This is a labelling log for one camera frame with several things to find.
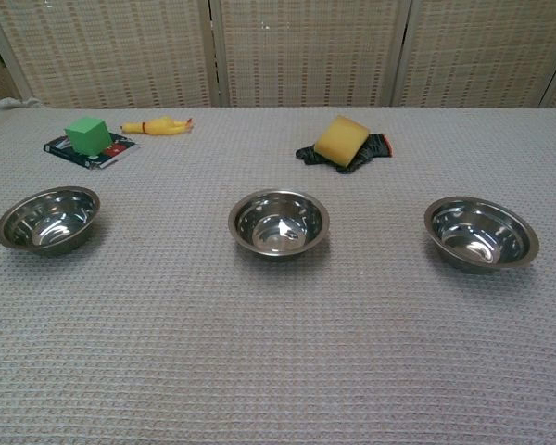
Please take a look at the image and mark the stainless steel bowl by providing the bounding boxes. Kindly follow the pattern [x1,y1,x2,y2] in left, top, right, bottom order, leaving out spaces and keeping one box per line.
[0,185,101,258]
[227,188,332,258]
[423,196,540,274]

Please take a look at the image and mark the yellow sponge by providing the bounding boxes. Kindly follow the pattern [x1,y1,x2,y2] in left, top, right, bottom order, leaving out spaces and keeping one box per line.
[314,115,370,167]

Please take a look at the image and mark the grey waffle tablecloth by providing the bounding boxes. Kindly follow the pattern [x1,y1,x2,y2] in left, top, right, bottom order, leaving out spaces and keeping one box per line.
[0,96,556,445]

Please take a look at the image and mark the black knit glove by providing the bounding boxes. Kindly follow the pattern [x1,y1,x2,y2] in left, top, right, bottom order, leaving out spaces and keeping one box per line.
[295,133,395,175]

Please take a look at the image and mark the yellow rubber chicken toy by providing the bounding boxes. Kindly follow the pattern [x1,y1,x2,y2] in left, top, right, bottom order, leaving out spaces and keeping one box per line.
[120,115,196,137]

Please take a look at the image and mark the dark book with red patch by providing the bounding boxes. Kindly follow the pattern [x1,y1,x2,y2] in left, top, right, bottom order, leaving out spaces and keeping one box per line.
[44,132,138,171]

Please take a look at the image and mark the green cube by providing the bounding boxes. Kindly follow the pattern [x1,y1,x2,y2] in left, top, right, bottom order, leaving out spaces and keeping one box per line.
[64,117,112,156]

